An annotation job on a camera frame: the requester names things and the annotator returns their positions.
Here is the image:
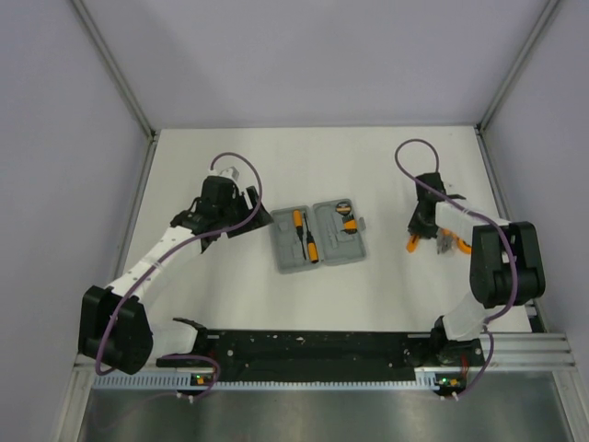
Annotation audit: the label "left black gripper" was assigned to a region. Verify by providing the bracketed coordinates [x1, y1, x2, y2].
[218, 186, 272, 238]

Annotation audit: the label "orange pliers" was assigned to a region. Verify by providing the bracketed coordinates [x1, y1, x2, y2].
[436, 228, 456, 254]

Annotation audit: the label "orange utility knife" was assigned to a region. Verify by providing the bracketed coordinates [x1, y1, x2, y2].
[406, 234, 421, 253]

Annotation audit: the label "orange black screwdriver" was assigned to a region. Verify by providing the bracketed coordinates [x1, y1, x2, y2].
[293, 209, 306, 259]
[303, 213, 319, 264]

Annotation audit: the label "grey plastic tool case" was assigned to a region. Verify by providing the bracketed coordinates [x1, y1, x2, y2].
[271, 198, 367, 274]

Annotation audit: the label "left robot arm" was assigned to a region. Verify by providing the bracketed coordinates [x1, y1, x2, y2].
[78, 175, 271, 376]

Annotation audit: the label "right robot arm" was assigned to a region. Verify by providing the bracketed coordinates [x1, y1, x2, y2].
[406, 172, 546, 365]

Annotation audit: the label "orange tape measure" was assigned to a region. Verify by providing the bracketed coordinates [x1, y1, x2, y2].
[456, 237, 472, 255]

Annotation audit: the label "black round tape roll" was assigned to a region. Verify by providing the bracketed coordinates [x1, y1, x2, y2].
[335, 201, 352, 216]

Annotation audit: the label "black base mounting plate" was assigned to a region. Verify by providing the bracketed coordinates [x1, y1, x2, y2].
[191, 329, 484, 382]

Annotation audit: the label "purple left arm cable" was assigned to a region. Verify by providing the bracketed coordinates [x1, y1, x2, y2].
[95, 152, 264, 402]

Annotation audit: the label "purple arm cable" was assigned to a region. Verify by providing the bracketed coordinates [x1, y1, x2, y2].
[394, 138, 519, 401]
[95, 152, 264, 402]

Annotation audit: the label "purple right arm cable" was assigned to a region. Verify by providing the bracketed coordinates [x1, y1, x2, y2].
[394, 138, 519, 401]

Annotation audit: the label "white slotted cable duct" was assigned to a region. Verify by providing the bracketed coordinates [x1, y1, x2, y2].
[93, 372, 450, 391]

